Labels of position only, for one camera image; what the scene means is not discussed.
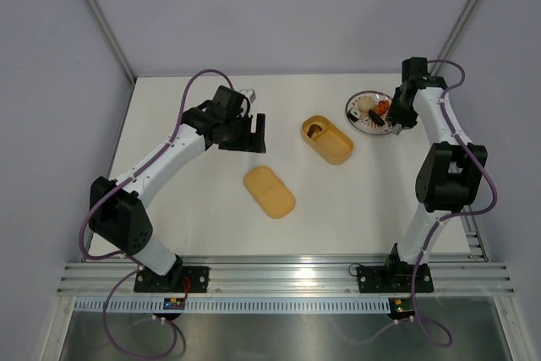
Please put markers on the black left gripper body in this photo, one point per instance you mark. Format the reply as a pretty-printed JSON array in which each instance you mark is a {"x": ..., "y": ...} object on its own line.
[{"x": 238, "y": 136}]

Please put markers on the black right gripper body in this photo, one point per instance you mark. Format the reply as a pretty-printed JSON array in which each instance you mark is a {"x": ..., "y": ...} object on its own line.
[{"x": 400, "y": 112}]

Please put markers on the brown roasted shrimp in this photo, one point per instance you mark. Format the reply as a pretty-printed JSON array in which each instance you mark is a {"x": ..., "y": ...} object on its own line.
[{"x": 313, "y": 130}]

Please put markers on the yellow lunch box base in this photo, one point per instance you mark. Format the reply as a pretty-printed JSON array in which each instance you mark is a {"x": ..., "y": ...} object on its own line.
[{"x": 331, "y": 143}]

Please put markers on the stainless steel food tongs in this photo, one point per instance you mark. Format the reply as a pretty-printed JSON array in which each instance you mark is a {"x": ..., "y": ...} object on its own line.
[{"x": 396, "y": 129}]

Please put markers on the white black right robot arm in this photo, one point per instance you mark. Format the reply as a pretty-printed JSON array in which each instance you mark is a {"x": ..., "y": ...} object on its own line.
[{"x": 447, "y": 181}]

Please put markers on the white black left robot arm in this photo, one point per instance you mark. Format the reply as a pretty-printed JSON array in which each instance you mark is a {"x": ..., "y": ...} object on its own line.
[{"x": 118, "y": 207}]

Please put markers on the yellow lunch box lid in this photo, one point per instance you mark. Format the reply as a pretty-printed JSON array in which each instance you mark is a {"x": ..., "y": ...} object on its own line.
[{"x": 269, "y": 192}]

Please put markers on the orange spotted food piece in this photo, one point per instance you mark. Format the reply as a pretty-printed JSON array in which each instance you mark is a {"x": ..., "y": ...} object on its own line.
[{"x": 382, "y": 107}]

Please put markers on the white patterned round plate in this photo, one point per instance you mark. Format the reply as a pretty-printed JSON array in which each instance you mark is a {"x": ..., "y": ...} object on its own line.
[{"x": 365, "y": 124}]

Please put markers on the round beige bun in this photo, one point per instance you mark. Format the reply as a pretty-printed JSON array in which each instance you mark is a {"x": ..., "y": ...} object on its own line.
[{"x": 365, "y": 104}]

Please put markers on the sushi roll with seaweed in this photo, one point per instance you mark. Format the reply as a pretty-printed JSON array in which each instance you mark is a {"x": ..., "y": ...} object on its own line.
[{"x": 354, "y": 114}]

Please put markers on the reflective metal front panel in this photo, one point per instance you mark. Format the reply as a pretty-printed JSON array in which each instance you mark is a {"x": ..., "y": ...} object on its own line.
[{"x": 473, "y": 322}]

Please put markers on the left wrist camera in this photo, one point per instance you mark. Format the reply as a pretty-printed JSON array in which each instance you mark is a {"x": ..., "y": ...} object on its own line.
[{"x": 249, "y": 94}]

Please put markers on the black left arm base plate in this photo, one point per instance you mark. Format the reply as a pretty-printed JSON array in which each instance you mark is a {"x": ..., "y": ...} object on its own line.
[{"x": 191, "y": 279}]

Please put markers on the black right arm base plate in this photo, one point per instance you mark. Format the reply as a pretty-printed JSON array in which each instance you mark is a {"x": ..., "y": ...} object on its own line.
[{"x": 377, "y": 279}]

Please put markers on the aluminium rail frame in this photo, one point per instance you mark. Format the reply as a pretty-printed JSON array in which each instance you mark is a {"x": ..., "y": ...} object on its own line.
[{"x": 293, "y": 276}]

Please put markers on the right aluminium corner post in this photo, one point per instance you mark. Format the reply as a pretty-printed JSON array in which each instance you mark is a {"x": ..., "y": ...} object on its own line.
[{"x": 458, "y": 29}]

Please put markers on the aluminium corner post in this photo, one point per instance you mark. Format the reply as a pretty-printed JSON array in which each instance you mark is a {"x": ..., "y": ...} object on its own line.
[
  {"x": 110, "y": 39},
  {"x": 458, "y": 29}
]

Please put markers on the left aluminium corner post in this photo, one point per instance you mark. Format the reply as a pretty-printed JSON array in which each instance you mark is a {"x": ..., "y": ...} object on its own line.
[{"x": 110, "y": 39}]

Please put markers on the slotted white cable duct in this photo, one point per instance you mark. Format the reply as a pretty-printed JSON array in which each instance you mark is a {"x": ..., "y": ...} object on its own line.
[{"x": 237, "y": 306}]

